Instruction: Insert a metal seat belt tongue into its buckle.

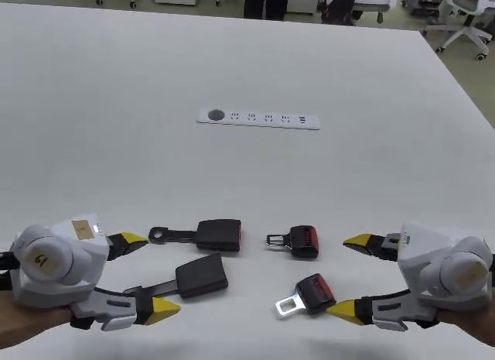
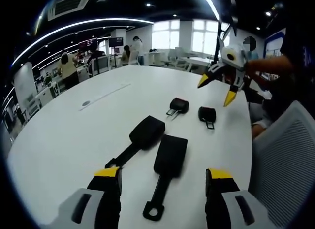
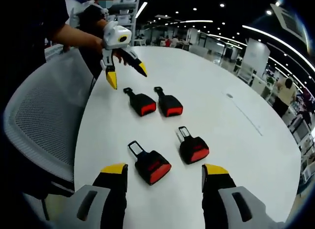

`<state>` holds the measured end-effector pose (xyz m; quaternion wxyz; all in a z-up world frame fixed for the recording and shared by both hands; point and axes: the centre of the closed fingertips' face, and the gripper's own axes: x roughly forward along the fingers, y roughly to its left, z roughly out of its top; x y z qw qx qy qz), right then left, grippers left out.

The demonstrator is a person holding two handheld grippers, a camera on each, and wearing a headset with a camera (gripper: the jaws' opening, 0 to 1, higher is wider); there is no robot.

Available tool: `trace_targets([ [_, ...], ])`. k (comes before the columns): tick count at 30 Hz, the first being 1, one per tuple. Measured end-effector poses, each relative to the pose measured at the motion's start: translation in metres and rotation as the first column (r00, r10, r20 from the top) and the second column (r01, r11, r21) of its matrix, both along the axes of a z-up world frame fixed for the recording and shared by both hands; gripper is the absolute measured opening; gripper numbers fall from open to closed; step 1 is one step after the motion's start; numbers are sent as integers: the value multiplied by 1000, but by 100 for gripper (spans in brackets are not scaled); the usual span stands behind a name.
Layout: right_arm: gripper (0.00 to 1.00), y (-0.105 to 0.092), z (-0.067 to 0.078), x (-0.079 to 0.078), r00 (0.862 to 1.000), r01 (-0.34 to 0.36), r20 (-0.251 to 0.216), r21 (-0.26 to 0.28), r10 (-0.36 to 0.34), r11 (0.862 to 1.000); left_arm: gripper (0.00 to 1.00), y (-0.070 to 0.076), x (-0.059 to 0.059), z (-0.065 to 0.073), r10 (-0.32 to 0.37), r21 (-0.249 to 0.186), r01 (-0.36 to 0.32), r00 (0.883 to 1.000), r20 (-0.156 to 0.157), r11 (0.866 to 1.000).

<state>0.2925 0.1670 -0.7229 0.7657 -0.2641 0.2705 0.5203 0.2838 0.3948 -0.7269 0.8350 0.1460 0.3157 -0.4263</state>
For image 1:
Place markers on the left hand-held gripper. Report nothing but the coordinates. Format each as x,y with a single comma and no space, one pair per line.
58,236

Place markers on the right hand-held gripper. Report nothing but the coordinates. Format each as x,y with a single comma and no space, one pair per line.
425,255

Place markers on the person's right forearm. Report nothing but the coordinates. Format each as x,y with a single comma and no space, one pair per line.
472,323

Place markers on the person's left forearm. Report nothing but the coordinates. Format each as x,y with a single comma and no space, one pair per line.
27,323

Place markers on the seat belt tongue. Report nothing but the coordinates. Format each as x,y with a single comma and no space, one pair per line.
303,242
315,294

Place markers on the white power strip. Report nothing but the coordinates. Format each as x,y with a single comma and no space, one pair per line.
259,119

